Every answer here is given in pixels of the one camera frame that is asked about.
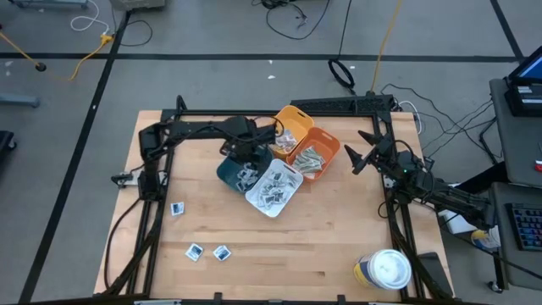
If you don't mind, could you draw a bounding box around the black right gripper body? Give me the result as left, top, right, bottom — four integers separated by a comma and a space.
371, 134, 401, 170

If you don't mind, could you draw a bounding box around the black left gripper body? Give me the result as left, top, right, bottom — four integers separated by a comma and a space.
218, 114, 277, 165

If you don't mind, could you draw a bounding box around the orange plastic bin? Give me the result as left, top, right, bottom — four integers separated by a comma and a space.
286, 126, 342, 183

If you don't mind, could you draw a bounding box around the teal plastic bin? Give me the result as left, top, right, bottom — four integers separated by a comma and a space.
216, 146, 274, 195

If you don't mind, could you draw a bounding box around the yellow plastic bin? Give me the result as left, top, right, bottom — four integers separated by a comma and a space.
269, 104, 316, 160

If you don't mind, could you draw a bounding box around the black perforated mounting beam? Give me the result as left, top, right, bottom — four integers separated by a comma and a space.
290, 94, 395, 114

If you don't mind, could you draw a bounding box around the white plastic bin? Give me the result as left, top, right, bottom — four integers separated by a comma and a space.
244, 158, 305, 219

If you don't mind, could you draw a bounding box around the white cardboard box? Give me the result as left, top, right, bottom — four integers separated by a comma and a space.
435, 184, 479, 236

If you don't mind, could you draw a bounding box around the white lidded container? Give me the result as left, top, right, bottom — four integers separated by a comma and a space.
353, 248, 412, 291

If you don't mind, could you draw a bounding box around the black flat device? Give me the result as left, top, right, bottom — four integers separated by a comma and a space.
417, 252, 455, 300

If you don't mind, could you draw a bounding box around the grey side desk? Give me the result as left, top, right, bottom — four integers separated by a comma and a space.
489, 78, 542, 188
489, 181, 542, 292

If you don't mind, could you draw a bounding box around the small wipes canister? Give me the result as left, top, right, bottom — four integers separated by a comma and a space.
470, 228, 504, 251

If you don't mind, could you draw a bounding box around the black laptop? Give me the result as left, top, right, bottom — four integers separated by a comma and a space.
504, 46, 542, 119

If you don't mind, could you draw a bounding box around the black backlit keyboard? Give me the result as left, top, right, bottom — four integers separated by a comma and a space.
506, 202, 542, 252

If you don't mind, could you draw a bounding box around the grey metal floor foot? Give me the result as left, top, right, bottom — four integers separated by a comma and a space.
8, 0, 90, 9

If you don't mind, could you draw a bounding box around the black caster base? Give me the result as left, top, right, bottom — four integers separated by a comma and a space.
0, 130, 18, 164

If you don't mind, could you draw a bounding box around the yellow hanging cable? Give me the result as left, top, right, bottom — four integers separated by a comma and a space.
369, 0, 404, 95

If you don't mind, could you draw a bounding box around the black hanging cable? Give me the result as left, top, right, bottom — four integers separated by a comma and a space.
328, 0, 357, 95

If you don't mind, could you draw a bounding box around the metal table clamp bracket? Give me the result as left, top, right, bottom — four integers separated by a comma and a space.
110, 170, 141, 190

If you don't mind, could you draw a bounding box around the black floor cable loop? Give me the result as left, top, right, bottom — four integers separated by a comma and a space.
252, 0, 332, 42

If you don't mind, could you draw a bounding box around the yellow floor cable with plug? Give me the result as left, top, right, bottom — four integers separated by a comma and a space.
69, 33, 115, 81

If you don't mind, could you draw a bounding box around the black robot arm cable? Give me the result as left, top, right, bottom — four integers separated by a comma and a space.
103, 197, 145, 293

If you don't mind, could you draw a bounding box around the white floor cable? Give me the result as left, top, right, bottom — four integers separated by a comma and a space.
69, 0, 111, 35

